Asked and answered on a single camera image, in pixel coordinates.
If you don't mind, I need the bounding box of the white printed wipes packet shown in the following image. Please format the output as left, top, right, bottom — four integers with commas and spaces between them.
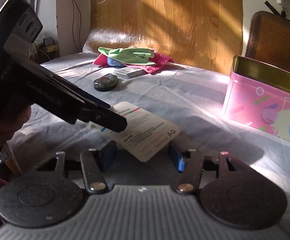
95, 101, 181, 162

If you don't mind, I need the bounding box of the green cloth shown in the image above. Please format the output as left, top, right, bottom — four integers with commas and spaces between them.
98, 47, 154, 65

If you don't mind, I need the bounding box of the pink fluffy towel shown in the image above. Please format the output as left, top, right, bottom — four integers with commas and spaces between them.
93, 53, 174, 74

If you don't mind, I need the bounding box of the pink macaron tin box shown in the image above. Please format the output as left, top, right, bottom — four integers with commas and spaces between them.
222, 55, 290, 141

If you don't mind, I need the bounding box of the clear packaged card box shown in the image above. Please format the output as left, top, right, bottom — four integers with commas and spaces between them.
113, 67, 147, 79

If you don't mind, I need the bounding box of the light blue soft object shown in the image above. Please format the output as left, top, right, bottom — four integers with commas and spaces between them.
107, 57, 125, 68

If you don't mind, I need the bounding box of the person's left hand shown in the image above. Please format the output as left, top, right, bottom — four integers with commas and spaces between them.
0, 107, 31, 146

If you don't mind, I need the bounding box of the dark oval case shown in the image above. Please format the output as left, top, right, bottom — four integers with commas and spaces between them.
93, 74, 117, 92

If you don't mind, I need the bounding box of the wood pattern vinyl sheet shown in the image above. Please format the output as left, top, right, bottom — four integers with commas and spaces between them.
83, 0, 243, 74

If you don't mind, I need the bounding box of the brown woven seat cushion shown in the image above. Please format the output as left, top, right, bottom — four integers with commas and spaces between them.
245, 11, 290, 72

